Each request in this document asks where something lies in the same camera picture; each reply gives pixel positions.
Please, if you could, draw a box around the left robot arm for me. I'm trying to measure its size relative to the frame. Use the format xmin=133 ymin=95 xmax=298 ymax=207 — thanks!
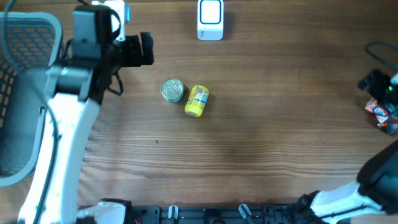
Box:
xmin=18 ymin=1 xmax=154 ymax=223

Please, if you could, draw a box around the silver tin can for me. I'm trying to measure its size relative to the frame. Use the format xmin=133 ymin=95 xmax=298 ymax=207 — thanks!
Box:
xmin=160 ymin=78 xmax=184 ymax=103

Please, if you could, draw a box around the red tissue pack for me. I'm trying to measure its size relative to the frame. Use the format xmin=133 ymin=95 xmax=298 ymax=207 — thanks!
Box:
xmin=365 ymin=99 xmax=389 ymax=123

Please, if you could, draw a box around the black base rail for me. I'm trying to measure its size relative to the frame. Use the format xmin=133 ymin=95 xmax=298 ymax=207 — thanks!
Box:
xmin=99 ymin=198 xmax=309 ymax=224

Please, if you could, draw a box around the white barcode scanner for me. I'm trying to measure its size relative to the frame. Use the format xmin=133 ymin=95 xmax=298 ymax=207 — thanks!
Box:
xmin=197 ymin=0 xmax=224 ymax=41

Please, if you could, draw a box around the yellow mentos bottle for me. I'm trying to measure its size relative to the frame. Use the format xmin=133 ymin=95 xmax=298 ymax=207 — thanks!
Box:
xmin=185 ymin=85 xmax=210 ymax=118

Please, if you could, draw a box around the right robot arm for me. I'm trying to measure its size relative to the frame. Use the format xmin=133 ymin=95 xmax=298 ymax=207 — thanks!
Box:
xmin=289 ymin=69 xmax=397 ymax=223

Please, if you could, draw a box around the grey plastic basket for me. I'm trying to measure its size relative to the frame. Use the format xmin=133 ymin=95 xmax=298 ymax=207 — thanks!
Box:
xmin=1 ymin=12 xmax=63 ymax=187

